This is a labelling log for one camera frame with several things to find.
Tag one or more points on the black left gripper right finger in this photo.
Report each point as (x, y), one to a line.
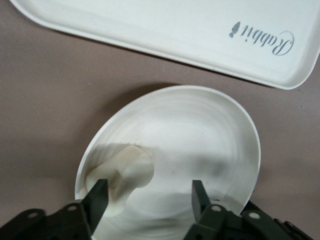
(212, 222)

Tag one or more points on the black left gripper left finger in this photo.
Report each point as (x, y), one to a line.
(75, 222)

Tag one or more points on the white half-round bun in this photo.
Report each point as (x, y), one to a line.
(135, 175)

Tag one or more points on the round white plate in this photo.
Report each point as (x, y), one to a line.
(200, 140)

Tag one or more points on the cream rabbit print tray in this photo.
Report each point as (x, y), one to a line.
(175, 30)

